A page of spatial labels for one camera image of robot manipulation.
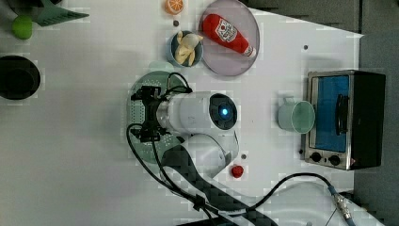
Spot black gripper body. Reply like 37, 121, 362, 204
131, 86, 168, 142

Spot green strainer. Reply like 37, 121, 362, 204
127, 62, 191, 164

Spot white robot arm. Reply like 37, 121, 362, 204
126, 86, 384, 226

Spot blue bowl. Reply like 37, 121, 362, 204
166, 31, 203, 68

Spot peeled banana toy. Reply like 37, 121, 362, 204
174, 31, 203, 67

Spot red round fruit toy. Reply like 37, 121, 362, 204
231, 165, 244, 178

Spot pink plate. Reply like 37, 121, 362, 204
198, 0, 260, 76

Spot red ketchup bottle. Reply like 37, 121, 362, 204
202, 14, 257, 57

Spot orange slice toy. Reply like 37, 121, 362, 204
165, 0, 184, 15

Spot black round object lower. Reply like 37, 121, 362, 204
0, 56, 40, 100

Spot green mug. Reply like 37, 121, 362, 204
278, 97, 315, 134

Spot green ball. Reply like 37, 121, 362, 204
11, 15, 33, 40

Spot black toaster oven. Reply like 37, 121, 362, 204
304, 70, 386, 170

